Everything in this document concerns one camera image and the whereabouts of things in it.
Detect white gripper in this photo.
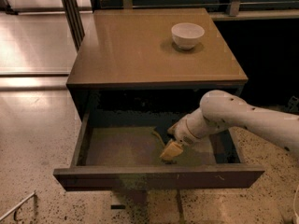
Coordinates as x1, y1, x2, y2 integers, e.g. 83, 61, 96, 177
160, 114, 200, 161

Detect dark sponge with yellow base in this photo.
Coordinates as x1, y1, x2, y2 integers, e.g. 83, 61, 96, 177
151, 130, 165, 147

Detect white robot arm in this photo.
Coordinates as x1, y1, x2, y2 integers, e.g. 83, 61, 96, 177
160, 90, 299, 161

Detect open top drawer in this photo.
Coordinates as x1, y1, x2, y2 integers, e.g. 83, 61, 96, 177
53, 108, 264, 191

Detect brown cabinet with counter top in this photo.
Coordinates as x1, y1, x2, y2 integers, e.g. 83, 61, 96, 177
66, 8, 248, 116

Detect white ceramic bowl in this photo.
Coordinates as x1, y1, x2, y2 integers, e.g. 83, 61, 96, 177
171, 22, 205, 50

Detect metal rod on floor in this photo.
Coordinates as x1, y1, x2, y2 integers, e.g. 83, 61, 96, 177
0, 190, 36, 221

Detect white cable at right edge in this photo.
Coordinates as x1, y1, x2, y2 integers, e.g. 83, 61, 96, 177
292, 184, 299, 224

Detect metal door frame post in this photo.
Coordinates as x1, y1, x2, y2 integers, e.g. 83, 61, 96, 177
62, 0, 85, 50

